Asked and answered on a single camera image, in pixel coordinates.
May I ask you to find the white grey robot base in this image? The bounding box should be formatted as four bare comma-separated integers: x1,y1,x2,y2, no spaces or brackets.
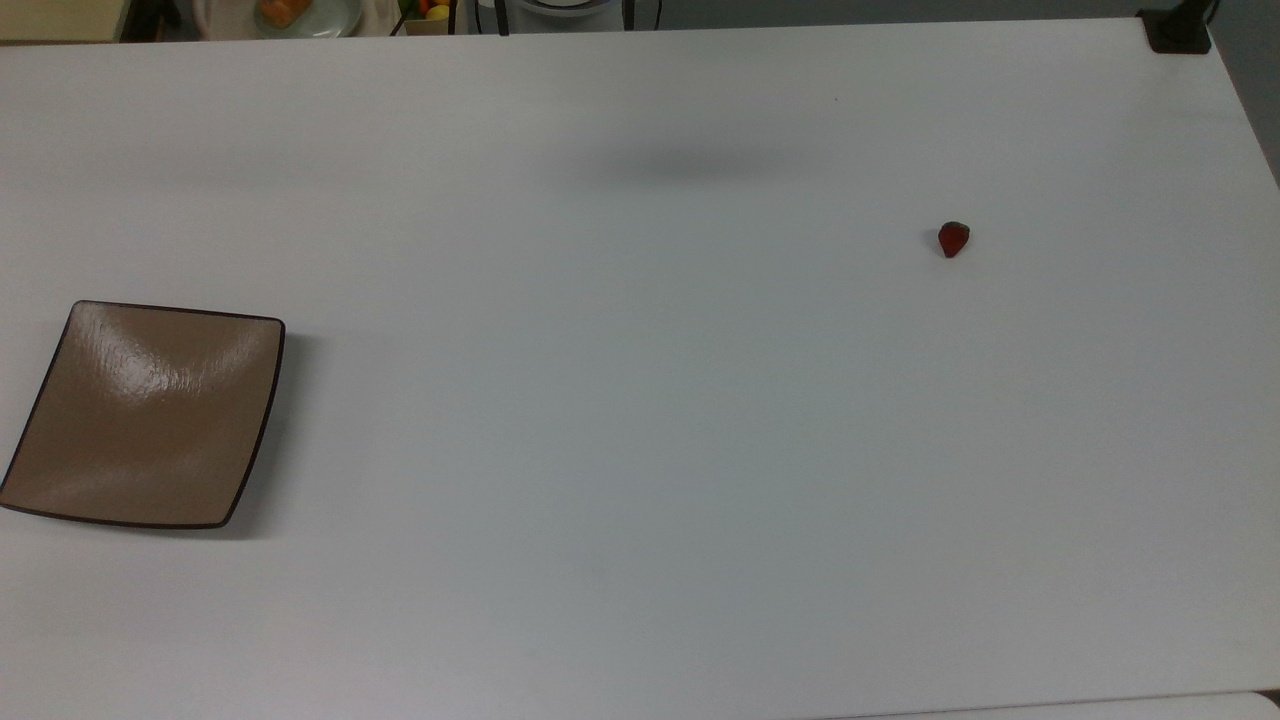
512,0,623,21

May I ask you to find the white round plate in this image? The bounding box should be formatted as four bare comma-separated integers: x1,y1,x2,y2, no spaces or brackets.
195,0,363,40

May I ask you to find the brown square ceramic plate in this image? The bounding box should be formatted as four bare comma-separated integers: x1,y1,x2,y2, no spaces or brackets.
0,299,287,531

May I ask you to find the box of toy fruit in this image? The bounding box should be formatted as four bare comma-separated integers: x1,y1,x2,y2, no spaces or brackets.
398,0,458,37

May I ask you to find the beige board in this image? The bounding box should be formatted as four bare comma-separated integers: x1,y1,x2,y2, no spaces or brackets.
0,0,127,44

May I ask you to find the black table clamp mount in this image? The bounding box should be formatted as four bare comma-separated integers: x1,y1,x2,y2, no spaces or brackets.
1137,0,1214,56

